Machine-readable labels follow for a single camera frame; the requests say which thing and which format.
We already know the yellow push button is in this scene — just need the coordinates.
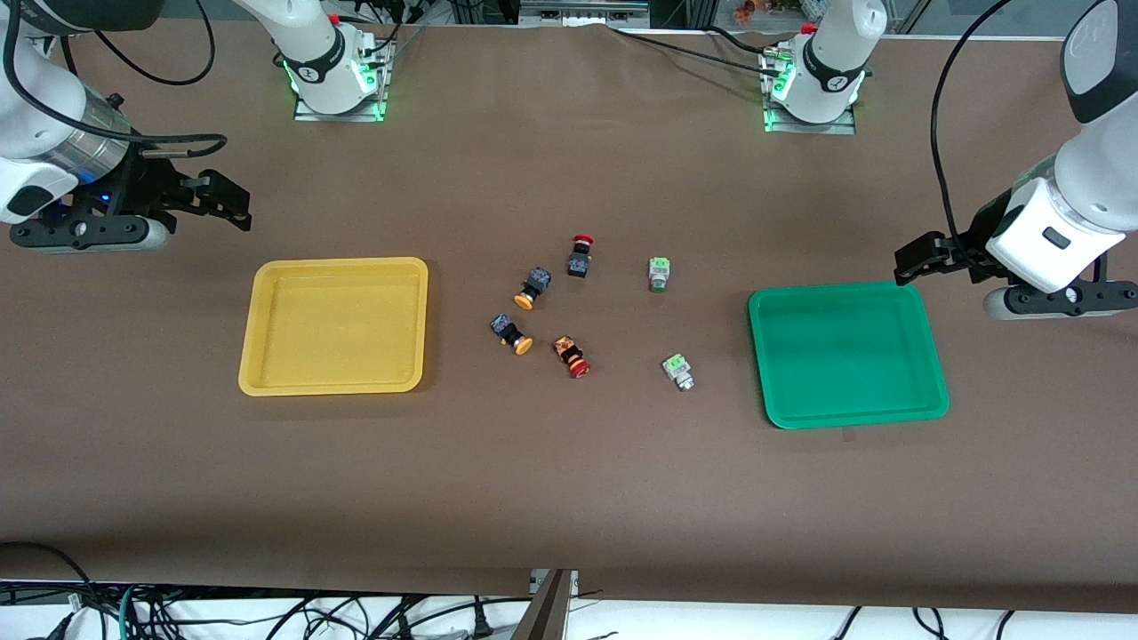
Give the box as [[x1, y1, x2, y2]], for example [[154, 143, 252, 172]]
[[513, 268, 552, 311], [489, 314, 534, 356]]

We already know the green plastic tray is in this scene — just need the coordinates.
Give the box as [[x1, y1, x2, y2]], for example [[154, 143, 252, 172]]
[[748, 281, 950, 430]]

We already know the yellow plastic tray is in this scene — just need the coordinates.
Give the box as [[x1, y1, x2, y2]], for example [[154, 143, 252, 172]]
[[238, 257, 429, 397]]

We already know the red button orange body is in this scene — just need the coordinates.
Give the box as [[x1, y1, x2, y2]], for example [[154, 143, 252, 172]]
[[552, 334, 591, 380]]

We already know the brown table cover sheet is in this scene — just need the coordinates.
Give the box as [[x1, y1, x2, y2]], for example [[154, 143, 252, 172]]
[[0, 18, 1138, 614]]

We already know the metal table leg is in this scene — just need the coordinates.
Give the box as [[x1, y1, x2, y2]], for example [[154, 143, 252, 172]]
[[514, 569, 580, 640]]

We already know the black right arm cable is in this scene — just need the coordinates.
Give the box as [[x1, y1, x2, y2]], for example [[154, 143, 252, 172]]
[[0, 0, 228, 159]]

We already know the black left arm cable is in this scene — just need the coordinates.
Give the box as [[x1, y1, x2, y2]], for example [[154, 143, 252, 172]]
[[930, 0, 1016, 259]]

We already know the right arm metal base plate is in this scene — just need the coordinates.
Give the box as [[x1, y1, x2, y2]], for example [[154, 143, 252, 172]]
[[293, 36, 389, 123]]

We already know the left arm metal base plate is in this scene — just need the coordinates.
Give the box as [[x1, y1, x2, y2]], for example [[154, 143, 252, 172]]
[[762, 44, 857, 136]]

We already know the black cable to arm base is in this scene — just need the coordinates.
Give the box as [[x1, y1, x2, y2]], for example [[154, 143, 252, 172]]
[[609, 25, 776, 70]]

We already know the black floor cable loop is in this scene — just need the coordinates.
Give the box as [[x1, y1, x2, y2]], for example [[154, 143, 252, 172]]
[[0, 541, 100, 640]]

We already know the aluminium frame rail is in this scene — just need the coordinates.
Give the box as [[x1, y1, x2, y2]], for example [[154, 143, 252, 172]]
[[519, 0, 652, 25]]

